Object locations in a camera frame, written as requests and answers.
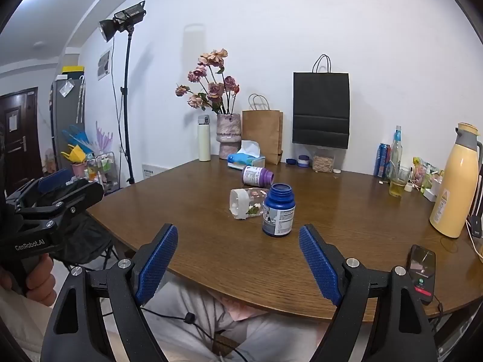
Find grey refrigerator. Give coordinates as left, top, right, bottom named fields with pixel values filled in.
left=51, top=75, right=85, bottom=170

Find storage cart with household goods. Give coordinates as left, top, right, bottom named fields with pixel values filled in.
left=60, top=122, right=118, bottom=194

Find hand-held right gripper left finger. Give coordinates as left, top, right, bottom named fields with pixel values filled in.
left=40, top=223, right=179, bottom=362

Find glass bottle with blue cap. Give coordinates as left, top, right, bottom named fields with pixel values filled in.
left=389, top=125, right=404, bottom=182

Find person's left hand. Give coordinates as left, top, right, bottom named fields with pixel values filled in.
left=0, top=252, right=56, bottom=302

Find black microphone cable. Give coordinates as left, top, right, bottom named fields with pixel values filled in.
left=141, top=307, right=250, bottom=362

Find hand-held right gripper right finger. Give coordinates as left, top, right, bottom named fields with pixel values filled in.
left=298, top=224, right=438, bottom=362

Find black smartphone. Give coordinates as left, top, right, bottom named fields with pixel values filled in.
left=406, top=244, right=437, bottom=305

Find wall poster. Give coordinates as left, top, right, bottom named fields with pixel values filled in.
left=97, top=50, right=111, bottom=81

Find person's left forearm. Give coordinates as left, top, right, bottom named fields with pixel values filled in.
left=0, top=288, right=57, bottom=362

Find blue pill bottle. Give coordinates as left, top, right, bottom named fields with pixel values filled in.
left=262, top=183, right=296, bottom=238

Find glass of yellow drink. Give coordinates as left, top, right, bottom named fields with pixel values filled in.
left=389, top=166, right=411, bottom=198

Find clear cup with white lid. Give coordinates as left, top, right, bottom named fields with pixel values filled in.
left=230, top=187, right=269, bottom=220

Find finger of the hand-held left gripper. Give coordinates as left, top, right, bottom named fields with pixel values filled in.
left=5, top=168, right=76, bottom=206
left=23, top=180, right=105, bottom=219

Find studio light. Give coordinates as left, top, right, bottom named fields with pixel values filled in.
left=99, top=1, right=146, bottom=43

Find brown paper bag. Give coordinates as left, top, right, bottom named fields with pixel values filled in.
left=242, top=94, right=283, bottom=165

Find yellow thermos jug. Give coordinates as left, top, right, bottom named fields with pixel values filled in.
left=429, top=122, right=483, bottom=238

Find dark wooden door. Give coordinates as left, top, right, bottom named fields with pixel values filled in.
left=0, top=87, right=42, bottom=193

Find blue drink can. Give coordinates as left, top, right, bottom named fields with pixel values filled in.
left=374, top=143, right=392, bottom=179

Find person's light trousers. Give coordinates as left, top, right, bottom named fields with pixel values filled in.
left=141, top=283, right=340, bottom=362

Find dried pink flowers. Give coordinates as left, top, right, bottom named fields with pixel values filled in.
left=175, top=48, right=241, bottom=116

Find purple pill bottle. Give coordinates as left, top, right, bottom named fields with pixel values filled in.
left=242, top=165, right=274, bottom=187

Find black paper bag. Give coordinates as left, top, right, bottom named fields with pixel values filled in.
left=292, top=54, right=350, bottom=150

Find colourful snack packets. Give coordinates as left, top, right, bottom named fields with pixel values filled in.
left=412, top=156, right=444, bottom=193

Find white thermos bottle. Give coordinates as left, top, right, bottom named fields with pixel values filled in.
left=198, top=114, right=211, bottom=162

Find white charger box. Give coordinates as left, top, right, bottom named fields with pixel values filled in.
left=423, top=179, right=443, bottom=201

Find pink ceramic vase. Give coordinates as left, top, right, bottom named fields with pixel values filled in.
left=216, top=113, right=241, bottom=160

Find black phone cable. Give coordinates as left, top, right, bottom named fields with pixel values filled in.
left=430, top=293, right=448, bottom=319

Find black chair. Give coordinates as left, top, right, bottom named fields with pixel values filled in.
left=56, top=207, right=116, bottom=272

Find black light stand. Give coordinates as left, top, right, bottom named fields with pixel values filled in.
left=120, top=26, right=136, bottom=185

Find clear snack container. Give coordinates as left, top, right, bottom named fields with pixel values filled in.
left=312, top=152, right=335, bottom=173

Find tissue box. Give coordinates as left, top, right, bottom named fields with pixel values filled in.
left=227, top=140, right=266, bottom=170

